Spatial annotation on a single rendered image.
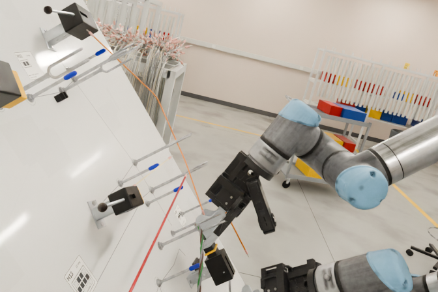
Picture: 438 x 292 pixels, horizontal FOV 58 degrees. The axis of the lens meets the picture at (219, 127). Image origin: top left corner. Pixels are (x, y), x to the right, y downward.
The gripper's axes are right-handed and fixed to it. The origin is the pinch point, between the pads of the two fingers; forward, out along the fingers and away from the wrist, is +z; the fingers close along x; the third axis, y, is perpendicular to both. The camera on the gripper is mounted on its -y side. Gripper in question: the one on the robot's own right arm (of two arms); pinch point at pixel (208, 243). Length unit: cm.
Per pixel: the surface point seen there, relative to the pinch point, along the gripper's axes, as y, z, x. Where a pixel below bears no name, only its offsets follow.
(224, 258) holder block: -4.4, -0.2, 1.0
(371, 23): -9, -310, -804
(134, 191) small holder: 15.0, -7.1, 23.4
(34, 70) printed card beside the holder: 40.8, -11.1, 22.6
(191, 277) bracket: -1.7, 7.7, 0.8
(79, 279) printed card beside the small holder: 11.5, 2.5, 34.3
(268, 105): 54, -36, -815
